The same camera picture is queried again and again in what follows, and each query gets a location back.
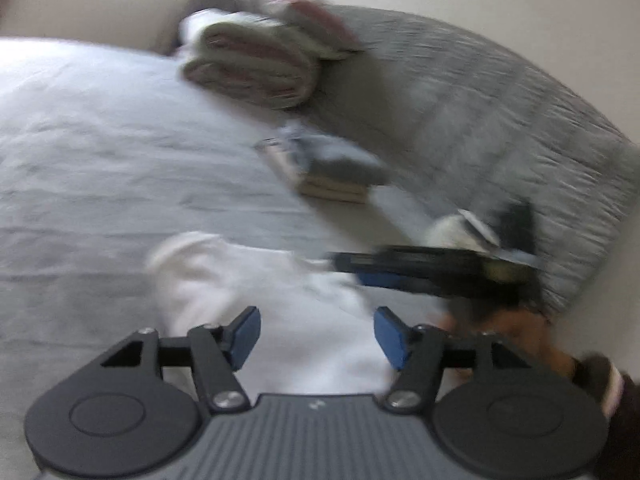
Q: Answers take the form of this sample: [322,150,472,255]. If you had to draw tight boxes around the grey quilted headboard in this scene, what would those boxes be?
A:
[307,4,640,318]

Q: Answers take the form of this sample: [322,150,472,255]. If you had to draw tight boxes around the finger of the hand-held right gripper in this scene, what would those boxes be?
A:
[326,246,453,276]
[355,272,451,295]

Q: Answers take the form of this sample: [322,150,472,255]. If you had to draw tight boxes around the grey pink pillow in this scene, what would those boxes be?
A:
[228,0,351,28]
[270,0,367,62]

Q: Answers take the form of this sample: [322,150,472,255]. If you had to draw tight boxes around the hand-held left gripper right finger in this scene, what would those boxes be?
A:
[373,306,551,416]

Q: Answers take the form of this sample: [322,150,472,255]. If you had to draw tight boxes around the white sweatshirt with yellow print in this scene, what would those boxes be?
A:
[146,231,453,397]

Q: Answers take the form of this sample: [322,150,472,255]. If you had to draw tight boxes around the person's right forearm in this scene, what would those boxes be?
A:
[571,354,640,480]

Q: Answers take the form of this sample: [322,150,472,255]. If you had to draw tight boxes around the folded beige garment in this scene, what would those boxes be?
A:
[297,174,372,206]

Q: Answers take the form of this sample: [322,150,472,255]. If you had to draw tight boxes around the folded grey garment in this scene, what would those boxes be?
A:
[280,124,392,187]

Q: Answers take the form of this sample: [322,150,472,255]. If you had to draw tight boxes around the bed with grey sheet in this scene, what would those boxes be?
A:
[0,37,551,480]

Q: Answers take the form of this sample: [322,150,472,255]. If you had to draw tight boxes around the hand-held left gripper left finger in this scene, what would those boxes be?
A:
[80,306,263,416]

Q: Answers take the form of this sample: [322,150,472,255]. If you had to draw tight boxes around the rolled grey pink comforter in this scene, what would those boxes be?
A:
[179,9,322,112]

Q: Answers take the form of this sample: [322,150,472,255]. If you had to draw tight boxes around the person's right hand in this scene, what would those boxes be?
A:
[439,309,577,380]

